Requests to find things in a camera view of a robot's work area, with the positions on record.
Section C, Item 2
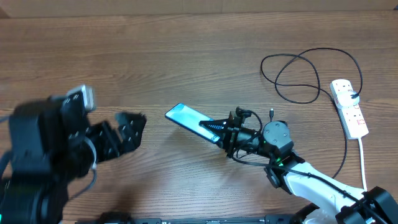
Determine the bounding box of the Galaxy smartphone with blue screen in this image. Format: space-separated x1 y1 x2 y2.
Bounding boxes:
165 103 220 144

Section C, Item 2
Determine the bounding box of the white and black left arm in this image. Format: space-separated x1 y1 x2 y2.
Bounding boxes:
1 95 147 223

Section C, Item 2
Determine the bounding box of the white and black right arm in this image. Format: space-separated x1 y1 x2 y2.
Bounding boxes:
199 108 397 223

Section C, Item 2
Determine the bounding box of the white charger adapter plug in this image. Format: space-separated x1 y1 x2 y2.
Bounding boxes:
335 91 360 109

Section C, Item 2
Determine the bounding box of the white power strip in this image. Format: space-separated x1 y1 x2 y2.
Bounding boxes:
330 79 369 139

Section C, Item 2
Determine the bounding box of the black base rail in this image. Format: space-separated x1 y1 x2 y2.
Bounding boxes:
75 212 293 224

